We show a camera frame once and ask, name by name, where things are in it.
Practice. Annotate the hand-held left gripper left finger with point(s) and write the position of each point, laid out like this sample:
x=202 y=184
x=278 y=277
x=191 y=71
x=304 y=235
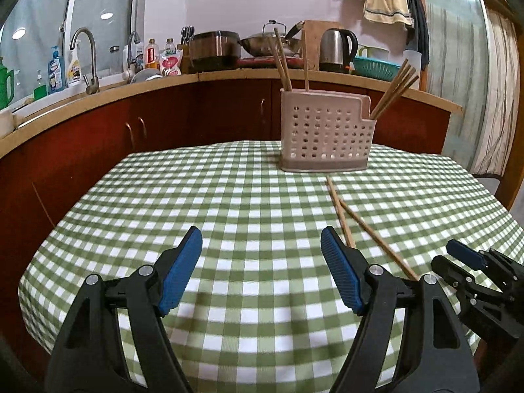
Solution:
x=180 y=270

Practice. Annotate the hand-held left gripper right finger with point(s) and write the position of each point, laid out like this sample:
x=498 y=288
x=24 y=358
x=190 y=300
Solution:
x=339 y=270

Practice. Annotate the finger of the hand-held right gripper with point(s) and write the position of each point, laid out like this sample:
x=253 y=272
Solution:
x=448 y=269
x=464 y=252

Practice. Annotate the wooden chopstick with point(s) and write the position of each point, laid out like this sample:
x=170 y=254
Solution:
x=305 y=61
x=404 y=83
x=376 y=239
x=340 y=213
x=401 y=79
x=398 y=74
x=280 y=59
x=285 y=69
x=408 y=87

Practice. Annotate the pink perforated utensil holder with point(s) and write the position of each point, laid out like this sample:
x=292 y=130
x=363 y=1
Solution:
x=323 y=131

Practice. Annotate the green checkered tablecloth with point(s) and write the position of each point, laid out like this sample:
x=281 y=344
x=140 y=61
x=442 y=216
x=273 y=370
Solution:
x=245 y=213

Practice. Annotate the beige curtain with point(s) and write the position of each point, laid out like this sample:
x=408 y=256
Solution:
x=497 y=90

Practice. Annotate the sliding glass door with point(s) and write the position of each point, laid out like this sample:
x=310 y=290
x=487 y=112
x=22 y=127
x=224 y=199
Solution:
x=458 y=69

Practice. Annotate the dishes in sink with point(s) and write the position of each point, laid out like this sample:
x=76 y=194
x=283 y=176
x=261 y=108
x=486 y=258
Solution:
x=143 y=75

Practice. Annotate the translucent white container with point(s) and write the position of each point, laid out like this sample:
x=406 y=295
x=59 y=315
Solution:
x=411 y=59

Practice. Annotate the teal plastic colander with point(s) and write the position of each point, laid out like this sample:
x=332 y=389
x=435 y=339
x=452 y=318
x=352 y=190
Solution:
x=376 y=67

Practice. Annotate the red white refill pouch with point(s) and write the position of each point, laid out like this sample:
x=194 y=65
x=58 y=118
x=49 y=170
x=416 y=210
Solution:
x=171 y=63

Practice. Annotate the cooking oil bottle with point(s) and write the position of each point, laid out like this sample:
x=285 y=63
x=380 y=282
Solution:
x=151 y=54

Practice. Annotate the steel electric kettle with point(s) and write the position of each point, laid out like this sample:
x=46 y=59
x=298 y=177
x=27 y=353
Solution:
x=333 y=49

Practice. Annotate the dark rice cooker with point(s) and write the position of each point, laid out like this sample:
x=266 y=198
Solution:
x=213 y=51

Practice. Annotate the red induction cooker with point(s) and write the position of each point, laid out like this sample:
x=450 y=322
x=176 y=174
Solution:
x=262 y=62

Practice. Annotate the clear bottle green cap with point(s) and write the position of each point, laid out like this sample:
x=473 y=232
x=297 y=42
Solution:
x=170 y=45

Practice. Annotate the chrome water tap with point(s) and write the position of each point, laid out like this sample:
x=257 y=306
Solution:
x=132 y=49

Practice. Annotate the steel sink faucet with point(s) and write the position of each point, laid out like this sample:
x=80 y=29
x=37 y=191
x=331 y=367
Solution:
x=92 y=61

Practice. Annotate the white spray bottle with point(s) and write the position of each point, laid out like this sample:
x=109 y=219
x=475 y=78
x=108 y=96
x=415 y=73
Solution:
x=74 y=69

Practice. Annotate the knife block with scissors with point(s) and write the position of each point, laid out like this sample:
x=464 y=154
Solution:
x=187 y=37

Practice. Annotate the blue dish soap bottle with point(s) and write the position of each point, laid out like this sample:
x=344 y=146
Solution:
x=55 y=71

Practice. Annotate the steel wok with lid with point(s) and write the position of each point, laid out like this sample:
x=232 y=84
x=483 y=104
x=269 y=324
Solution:
x=262 y=47

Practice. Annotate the dark hanging cloth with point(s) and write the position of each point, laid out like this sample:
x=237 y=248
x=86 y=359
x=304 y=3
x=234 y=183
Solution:
x=419 y=20

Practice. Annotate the wooden cutting board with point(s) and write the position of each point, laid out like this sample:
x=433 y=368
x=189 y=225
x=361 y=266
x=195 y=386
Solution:
x=323 y=28

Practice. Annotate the green thermos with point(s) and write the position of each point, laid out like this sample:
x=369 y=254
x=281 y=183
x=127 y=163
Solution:
x=6 y=84

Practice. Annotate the sliding window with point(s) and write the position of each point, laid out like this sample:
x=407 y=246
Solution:
x=37 y=28

